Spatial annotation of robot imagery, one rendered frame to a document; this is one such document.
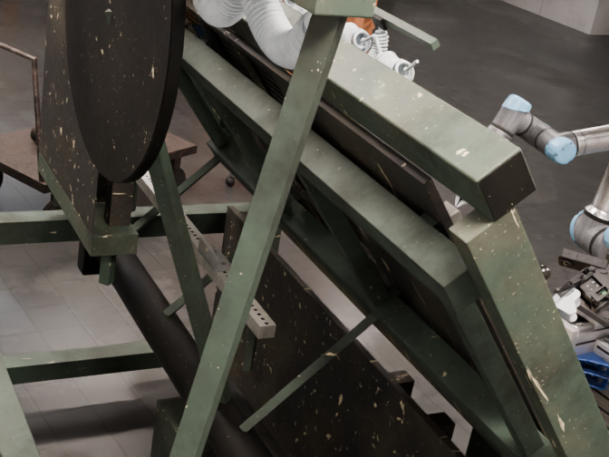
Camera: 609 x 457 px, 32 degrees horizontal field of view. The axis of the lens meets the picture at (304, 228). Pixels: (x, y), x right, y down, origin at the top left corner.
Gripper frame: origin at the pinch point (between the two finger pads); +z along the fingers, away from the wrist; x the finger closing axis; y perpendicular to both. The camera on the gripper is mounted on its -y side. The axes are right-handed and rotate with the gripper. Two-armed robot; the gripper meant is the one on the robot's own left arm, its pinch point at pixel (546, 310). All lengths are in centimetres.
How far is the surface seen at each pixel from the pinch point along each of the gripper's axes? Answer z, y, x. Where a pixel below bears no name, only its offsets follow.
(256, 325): 52, -60, 33
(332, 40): 23, -13, -102
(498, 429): 22.1, 7.7, 21.6
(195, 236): 49, -111, 52
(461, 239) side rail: 18, 3, -57
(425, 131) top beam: 10, -17, -61
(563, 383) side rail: 12.3, 20.3, -15.0
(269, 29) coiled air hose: 24, -36, -86
